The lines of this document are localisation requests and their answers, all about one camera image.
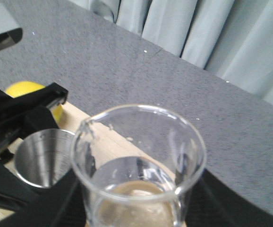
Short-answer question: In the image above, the black right gripper camera left finger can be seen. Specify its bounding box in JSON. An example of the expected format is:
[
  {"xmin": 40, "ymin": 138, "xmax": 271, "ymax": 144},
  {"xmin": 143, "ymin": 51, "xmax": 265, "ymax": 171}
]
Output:
[{"xmin": 0, "ymin": 163, "xmax": 86, "ymax": 227}]

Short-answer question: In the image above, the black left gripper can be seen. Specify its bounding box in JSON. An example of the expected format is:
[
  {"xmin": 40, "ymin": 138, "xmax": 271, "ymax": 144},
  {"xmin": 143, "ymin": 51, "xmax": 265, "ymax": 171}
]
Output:
[{"xmin": 0, "ymin": 83, "xmax": 68, "ymax": 155}]

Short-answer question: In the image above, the black right gripper camera right finger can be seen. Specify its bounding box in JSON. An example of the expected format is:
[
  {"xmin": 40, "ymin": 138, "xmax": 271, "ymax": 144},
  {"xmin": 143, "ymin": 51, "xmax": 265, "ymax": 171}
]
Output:
[{"xmin": 185, "ymin": 169, "xmax": 273, "ymax": 227}]

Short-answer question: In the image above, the steel double jigger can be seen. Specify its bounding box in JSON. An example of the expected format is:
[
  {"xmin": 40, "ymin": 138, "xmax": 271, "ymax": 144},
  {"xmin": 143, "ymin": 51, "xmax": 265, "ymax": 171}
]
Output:
[{"xmin": 14, "ymin": 129, "xmax": 75, "ymax": 189}]

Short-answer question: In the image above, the clear glass beaker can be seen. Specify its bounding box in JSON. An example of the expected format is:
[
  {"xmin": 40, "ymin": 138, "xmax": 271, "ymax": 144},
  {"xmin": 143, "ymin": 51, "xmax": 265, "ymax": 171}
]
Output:
[{"xmin": 70, "ymin": 105, "xmax": 206, "ymax": 227}]

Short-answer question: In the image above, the yellow lemon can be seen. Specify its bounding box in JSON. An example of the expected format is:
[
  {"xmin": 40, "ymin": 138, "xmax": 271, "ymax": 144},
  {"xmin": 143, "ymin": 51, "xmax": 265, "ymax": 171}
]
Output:
[{"xmin": 5, "ymin": 81, "xmax": 63, "ymax": 123}]

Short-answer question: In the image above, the light wooden cutting board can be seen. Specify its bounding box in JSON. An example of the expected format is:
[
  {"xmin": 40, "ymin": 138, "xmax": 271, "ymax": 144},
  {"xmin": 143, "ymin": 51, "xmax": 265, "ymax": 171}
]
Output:
[{"xmin": 0, "ymin": 101, "xmax": 189, "ymax": 227}]

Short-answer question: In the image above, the grey curtain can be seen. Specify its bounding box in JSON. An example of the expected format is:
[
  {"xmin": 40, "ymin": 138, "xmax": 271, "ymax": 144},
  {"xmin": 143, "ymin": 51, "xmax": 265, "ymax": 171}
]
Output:
[{"xmin": 76, "ymin": 0, "xmax": 273, "ymax": 104}]

